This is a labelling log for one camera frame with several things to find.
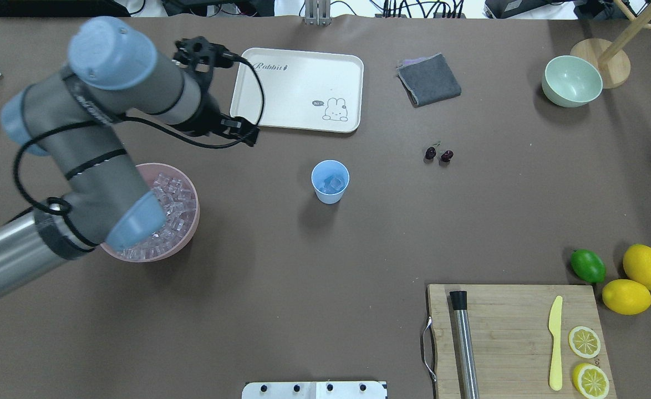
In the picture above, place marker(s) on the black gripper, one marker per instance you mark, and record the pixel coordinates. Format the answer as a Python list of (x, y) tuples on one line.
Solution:
[(208, 118)]

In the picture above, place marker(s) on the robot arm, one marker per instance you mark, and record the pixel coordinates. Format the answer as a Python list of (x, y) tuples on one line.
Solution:
[(82, 187)]

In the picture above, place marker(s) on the pile of clear ice cubes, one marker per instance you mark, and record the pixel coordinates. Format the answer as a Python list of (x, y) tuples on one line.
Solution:
[(180, 204)]

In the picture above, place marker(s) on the light blue cup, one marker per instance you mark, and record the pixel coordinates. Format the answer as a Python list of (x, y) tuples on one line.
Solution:
[(321, 172)]

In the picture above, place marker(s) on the wooden cup stand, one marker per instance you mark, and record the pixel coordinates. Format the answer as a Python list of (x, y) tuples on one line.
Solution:
[(609, 58)]

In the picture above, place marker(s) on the cream rabbit tray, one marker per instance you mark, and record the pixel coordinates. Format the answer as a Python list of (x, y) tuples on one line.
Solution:
[(300, 90)]

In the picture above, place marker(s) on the pink bowl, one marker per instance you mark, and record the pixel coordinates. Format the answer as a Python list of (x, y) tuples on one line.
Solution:
[(148, 171)]

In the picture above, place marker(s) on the grey folded cloth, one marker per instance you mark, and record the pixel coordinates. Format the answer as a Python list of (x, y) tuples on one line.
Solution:
[(428, 80)]

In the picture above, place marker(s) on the dark red cherry left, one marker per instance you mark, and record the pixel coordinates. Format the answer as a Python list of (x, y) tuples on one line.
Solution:
[(430, 153)]

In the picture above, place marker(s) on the mint green bowl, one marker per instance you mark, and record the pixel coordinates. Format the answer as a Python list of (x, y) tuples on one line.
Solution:
[(569, 81)]

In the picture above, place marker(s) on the wooden cutting board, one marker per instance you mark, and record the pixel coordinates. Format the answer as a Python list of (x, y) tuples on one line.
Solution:
[(511, 343)]

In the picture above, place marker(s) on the steel muddler black tip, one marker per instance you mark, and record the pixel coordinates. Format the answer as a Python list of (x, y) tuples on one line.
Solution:
[(466, 357)]

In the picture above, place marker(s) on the yellow plastic knife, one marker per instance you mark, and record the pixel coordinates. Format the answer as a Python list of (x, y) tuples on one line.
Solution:
[(555, 374)]

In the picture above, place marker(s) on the green lime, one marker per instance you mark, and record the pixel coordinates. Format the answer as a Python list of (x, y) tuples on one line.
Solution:
[(588, 266)]

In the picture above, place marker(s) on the lemon half upper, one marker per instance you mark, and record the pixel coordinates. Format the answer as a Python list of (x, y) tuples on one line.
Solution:
[(584, 342)]

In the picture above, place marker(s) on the lemon half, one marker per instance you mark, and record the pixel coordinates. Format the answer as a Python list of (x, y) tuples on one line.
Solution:
[(590, 381), (584, 342)]

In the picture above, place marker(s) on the yellow lemon lower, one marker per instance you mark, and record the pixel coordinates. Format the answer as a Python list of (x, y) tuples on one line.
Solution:
[(626, 297)]

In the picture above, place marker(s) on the yellow lemon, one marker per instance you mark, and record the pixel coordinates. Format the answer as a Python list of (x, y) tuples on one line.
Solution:
[(637, 264), (626, 297)]

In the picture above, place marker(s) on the yellow lemon upper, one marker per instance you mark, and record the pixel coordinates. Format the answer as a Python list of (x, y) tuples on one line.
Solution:
[(637, 264)]

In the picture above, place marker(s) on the lemon half lower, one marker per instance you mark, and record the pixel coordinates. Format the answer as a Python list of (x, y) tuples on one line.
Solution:
[(590, 381)]

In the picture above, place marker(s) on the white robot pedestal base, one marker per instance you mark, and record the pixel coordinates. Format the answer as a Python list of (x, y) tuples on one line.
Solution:
[(316, 389)]

